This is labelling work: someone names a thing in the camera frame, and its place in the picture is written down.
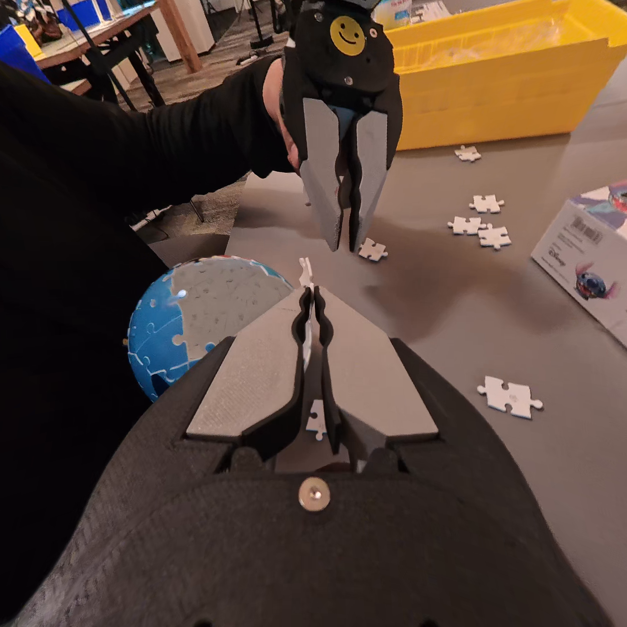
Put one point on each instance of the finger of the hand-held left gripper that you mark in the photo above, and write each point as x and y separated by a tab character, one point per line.
318	161
372	161

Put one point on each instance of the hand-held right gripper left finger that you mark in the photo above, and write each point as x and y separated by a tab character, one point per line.
245	387

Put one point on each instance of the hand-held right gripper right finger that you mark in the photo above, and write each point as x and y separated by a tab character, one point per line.
377	387

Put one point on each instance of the white puzzle piece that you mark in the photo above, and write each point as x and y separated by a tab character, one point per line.
494	237
372	250
509	397
486	204
468	154
316	420
465	225
306	273

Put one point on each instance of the blue puzzle ball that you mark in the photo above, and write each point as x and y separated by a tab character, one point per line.
220	303

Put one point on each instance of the person's left forearm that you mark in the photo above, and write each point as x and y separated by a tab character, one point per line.
171	137

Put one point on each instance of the colourful cartoon puzzle box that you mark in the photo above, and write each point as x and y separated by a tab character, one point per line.
578	245

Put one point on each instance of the person's left hand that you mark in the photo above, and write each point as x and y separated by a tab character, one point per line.
273	93

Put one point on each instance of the printed marker sheet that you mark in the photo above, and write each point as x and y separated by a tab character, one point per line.
431	10

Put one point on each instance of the clear plastic bag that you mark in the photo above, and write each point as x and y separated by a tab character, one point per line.
465	44

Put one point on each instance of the yellow plastic bin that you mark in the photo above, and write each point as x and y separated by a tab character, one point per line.
490	98

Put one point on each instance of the wooden desk black legs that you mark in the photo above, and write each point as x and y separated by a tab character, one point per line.
98	34

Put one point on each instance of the blue plastic bin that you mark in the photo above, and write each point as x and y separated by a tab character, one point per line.
17	54
88	12

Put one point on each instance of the small yellow bin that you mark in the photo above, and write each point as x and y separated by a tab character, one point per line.
28	38

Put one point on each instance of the wooden post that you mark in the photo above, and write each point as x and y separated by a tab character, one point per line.
181	34

